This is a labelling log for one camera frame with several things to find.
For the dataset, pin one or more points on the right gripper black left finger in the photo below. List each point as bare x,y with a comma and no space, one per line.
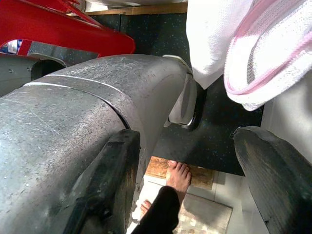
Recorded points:
114,170

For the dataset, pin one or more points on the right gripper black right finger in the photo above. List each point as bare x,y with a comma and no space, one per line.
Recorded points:
280,182

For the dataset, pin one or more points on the bare person foot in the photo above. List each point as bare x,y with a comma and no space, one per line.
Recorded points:
179,178
145,209

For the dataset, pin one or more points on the black trouser leg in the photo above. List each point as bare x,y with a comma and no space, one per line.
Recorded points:
161,209

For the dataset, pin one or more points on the brown wooden board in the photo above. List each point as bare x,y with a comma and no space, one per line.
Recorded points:
202,178

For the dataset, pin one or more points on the beige patterned floor mat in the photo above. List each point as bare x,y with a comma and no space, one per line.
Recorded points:
207,217

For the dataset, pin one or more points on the red plastic container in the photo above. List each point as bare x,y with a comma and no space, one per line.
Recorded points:
61,24

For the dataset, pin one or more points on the white mesh bag pink trim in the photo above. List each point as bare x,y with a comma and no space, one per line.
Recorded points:
219,36

